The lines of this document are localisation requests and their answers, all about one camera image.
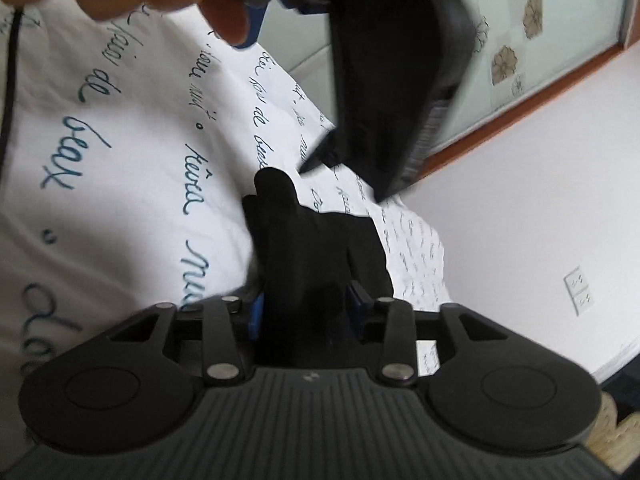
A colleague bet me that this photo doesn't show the black pants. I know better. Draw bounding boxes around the black pants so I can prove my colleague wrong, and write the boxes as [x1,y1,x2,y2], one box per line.
[242,0,476,368]

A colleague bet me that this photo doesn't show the black cable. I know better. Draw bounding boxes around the black cable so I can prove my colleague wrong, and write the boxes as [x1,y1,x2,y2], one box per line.
[0,5,26,166]

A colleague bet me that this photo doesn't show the frosted glass flower-print door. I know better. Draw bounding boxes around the frosted glass flower-print door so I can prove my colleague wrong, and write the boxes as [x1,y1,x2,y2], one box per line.
[257,0,633,161]

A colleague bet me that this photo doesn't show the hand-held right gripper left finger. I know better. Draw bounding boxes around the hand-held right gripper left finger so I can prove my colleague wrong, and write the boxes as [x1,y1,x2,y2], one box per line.
[107,294,263,382]

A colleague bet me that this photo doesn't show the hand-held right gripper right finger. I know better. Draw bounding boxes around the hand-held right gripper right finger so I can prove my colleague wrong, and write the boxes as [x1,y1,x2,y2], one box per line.
[347,281,506,383]

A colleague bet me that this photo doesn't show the yellow quilted mattress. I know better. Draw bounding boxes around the yellow quilted mattress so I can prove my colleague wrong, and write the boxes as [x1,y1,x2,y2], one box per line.
[595,390,640,461]

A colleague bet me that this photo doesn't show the brown wooden door frame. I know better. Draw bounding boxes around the brown wooden door frame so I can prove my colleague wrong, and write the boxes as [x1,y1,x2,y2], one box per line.
[417,35,640,183]

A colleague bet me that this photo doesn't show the white wall socket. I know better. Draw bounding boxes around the white wall socket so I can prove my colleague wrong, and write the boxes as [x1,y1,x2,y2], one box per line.
[564,266,597,317]

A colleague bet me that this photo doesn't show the white script-printed bed sheet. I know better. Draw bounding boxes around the white script-printed bed sheet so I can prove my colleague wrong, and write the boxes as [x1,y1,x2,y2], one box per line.
[0,0,640,396]

